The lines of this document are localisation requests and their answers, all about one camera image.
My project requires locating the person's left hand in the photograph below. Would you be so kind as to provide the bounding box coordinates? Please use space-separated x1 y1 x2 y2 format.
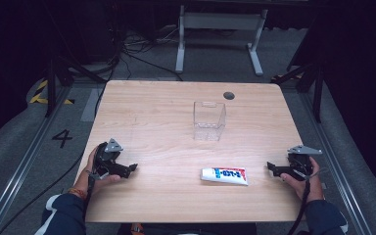
75 146 122 199

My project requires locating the black floor cable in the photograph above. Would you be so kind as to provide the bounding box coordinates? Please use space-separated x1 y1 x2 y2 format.
0 150 86 235

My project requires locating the bundle of black floor cables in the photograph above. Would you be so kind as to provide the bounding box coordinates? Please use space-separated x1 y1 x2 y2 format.
92 19 185 117

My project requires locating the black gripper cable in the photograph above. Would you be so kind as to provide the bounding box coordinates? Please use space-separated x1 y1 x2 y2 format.
82 169 103 226
286 169 328 235

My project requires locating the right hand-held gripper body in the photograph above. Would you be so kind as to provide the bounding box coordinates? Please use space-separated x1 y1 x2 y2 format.
286 144 323 182

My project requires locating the orange bracelet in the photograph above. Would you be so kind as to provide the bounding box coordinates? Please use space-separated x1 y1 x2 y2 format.
67 187 88 201

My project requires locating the person's right hand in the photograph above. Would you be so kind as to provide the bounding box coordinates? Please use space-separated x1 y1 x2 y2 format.
279 156 326 204

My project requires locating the white toothpaste tube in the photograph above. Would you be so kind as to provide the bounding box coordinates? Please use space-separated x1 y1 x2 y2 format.
200 166 250 187

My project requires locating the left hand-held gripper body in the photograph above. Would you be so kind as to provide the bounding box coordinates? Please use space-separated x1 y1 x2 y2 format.
92 138 132 179

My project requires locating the clear plastic container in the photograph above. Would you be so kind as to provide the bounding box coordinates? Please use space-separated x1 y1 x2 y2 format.
192 100 227 142

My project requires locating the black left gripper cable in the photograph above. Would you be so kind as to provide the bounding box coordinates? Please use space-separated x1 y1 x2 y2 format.
82 169 103 226

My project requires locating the grey metal desk frame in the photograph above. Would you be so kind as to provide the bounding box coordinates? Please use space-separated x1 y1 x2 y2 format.
174 4 269 77

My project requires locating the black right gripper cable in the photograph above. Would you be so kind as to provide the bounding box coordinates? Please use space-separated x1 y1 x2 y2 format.
286 169 328 235

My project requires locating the metal floor rail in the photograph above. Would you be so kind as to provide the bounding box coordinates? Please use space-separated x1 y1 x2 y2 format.
0 87 73 235
299 91 376 235

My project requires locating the black metal stand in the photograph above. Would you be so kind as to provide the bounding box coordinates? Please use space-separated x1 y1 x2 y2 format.
270 60 328 124
44 53 108 118

